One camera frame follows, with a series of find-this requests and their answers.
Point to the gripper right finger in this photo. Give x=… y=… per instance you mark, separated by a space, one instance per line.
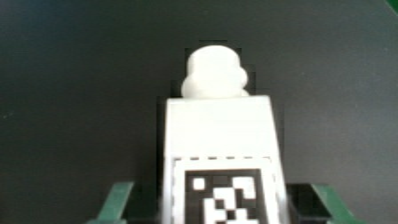
x=341 y=215

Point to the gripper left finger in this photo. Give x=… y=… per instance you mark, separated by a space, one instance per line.
x=114 y=205

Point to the white table leg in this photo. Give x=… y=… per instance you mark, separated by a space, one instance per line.
x=222 y=173

